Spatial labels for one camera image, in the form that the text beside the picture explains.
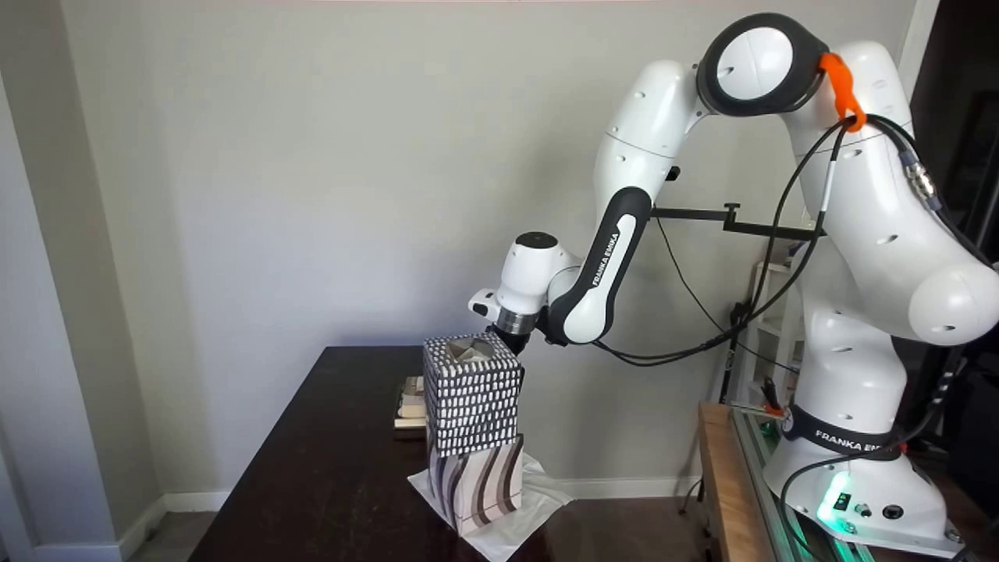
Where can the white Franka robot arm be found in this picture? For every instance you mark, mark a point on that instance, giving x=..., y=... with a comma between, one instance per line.
x=876, y=270

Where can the black Stuff Matters book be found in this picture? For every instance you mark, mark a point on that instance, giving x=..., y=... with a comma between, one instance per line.
x=410, y=417

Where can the black camera boom rod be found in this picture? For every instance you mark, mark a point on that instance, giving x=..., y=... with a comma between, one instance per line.
x=729, y=219

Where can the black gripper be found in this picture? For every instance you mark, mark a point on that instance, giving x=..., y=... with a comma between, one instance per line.
x=510, y=340

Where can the light wooden robot table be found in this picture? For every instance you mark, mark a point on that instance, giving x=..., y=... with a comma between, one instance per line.
x=729, y=487

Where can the black white patterned tissue box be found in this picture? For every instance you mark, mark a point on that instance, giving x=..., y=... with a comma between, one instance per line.
x=472, y=438

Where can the white crumpled tissue paper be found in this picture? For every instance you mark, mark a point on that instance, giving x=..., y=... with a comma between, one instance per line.
x=540, y=500

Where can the dark wooden dresser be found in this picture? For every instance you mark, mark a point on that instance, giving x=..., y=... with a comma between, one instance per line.
x=331, y=487

